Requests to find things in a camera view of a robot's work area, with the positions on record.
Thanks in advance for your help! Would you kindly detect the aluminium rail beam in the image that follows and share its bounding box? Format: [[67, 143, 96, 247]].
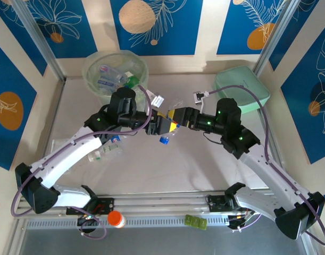
[[14, 190, 311, 220]]

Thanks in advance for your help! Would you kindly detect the clear plastic bag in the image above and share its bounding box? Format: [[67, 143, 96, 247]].
[[52, 139, 74, 154]]

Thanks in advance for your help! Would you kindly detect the grey metal sheet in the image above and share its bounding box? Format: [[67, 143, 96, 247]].
[[17, 227, 321, 255]]

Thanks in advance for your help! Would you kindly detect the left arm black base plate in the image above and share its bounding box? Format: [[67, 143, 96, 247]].
[[65, 197, 115, 216]]

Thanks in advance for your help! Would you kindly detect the crushed bottle bright blue label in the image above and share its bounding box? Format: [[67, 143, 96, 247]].
[[96, 76, 120, 90]]

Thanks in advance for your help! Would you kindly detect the bin with green liner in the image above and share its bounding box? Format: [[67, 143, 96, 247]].
[[81, 50, 149, 107]]

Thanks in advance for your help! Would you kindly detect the orange-capped small jar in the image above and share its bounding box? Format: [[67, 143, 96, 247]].
[[106, 210, 127, 229]]

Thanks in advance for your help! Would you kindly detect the clear bottle white label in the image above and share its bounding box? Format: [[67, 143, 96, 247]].
[[119, 60, 142, 78]]

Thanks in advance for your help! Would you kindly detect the slim clear bottle blue cap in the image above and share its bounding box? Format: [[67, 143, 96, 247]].
[[159, 98, 185, 146]]

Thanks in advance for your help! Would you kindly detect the clear Pepsi bottle blue cap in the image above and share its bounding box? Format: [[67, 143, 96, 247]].
[[109, 134, 126, 146]]

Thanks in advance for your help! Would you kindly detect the small Pepsi-label plastic bottle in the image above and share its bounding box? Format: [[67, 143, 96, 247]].
[[97, 63, 129, 83]]

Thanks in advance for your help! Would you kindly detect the mint green zip case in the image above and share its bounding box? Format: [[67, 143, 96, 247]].
[[214, 65, 271, 115]]

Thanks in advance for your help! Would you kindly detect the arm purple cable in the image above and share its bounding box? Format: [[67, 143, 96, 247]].
[[204, 84, 325, 248], [10, 84, 154, 239]]

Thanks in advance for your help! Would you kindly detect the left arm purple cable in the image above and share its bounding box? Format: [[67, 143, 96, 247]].
[[10, 84, 154, 239]]

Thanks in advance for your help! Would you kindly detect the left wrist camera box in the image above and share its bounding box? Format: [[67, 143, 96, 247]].
[[151, 91, 165, 108]]

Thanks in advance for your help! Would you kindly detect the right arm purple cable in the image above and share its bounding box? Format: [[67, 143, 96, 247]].
[[204, 84, 325, 248]]

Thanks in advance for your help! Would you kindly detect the grey slotted cable duct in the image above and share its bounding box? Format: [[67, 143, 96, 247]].
[[25, 215, 308, 230]]

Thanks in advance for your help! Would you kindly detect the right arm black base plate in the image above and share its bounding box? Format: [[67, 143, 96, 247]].
[[206, 194, 259, 213]]

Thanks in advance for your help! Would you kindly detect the aluminium upright post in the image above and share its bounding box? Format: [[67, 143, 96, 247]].
[[253, 0, 298, 77], [12, 0, 66, 83]]

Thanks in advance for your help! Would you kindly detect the crushed green Sprite bottle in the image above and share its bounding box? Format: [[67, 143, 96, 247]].
[[124, 76, 140, 89]]

